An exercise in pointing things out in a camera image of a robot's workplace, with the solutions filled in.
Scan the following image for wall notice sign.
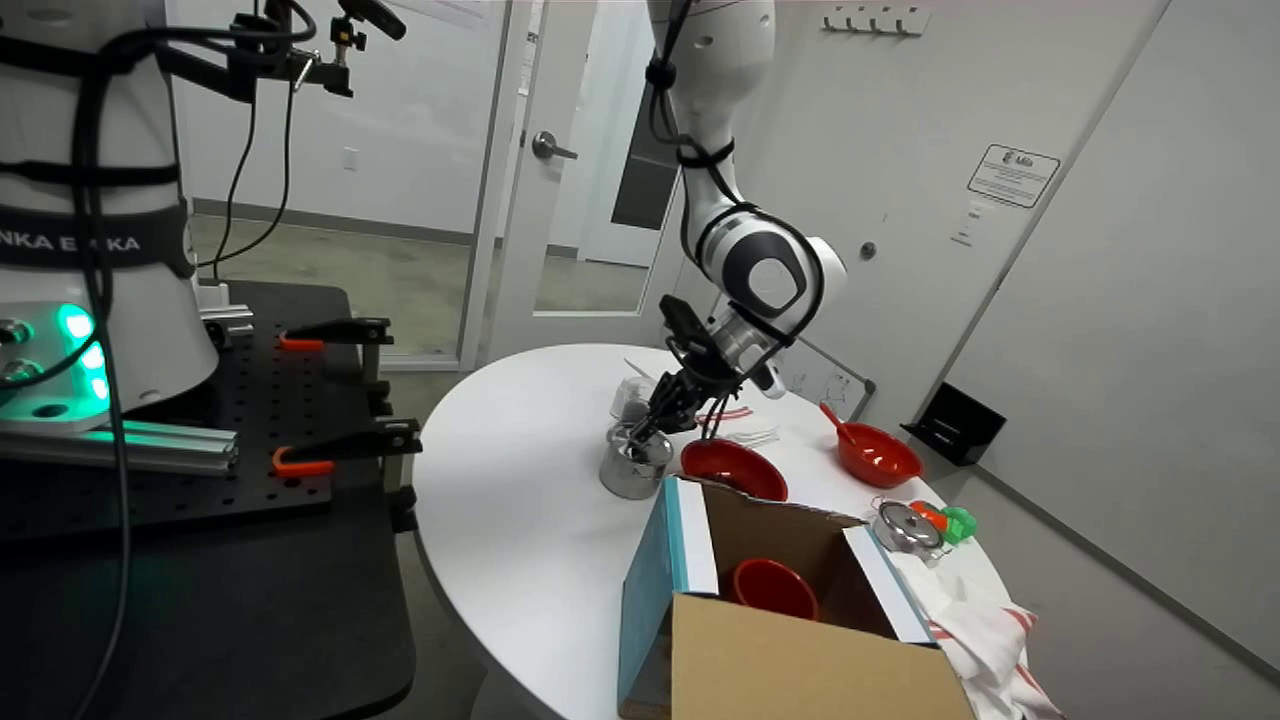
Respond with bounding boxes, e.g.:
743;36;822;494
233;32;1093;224
967;145;1061;207

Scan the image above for black orange clamp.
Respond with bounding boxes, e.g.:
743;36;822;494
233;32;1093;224
276;317;391;356
268;418;422;478

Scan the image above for white cloth red stripes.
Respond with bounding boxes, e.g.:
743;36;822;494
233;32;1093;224
730;390;1058;720

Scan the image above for red ladle bowl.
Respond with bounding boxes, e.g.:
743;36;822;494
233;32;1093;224
825;407;919;489

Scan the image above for red bowl on table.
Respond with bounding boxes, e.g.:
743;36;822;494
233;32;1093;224
679;441;789;499

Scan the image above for white robot base green light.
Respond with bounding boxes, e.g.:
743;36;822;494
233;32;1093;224
0;0;219;430

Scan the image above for door lever handle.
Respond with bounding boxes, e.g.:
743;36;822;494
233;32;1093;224
530;131;576;159

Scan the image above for black orange upper clamp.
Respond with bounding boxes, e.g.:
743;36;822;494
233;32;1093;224
276;317;391;356

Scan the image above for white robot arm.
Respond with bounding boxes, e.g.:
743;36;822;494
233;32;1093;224
629;0;846;444

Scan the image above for black perforated work table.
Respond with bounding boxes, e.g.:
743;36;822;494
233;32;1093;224
0;285;417;720

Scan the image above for steel pot lid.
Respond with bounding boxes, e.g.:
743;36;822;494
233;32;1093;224
606;422;672;463

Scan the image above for black floor box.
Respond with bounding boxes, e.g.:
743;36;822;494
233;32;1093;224
906;384;1004;463

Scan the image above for black orange lower clamp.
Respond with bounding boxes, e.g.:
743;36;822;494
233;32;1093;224
268;418;422;478

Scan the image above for small steel pot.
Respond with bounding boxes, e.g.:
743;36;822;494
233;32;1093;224
600;428;672;499

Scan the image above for small steel strainer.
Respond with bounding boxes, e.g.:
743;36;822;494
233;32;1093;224
872;499;943;550

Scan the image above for aluminium rail profile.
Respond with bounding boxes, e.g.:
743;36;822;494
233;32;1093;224
0;418;236;477

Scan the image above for orange green toy vegetables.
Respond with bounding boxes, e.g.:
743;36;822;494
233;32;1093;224
913;499;975;542

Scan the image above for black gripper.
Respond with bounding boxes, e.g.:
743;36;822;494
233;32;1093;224
632;297;777;444

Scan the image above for red cup inside box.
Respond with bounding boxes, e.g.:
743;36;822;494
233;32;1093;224
734;557;822;621

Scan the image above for cardboard toy box teal flaps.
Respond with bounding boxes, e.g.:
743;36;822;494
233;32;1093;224
617;478;975;720

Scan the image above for black hanging cable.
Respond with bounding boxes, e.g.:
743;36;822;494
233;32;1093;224
71;50;136;720

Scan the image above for black camera on mount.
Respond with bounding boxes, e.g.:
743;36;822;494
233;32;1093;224
229;0;408;97

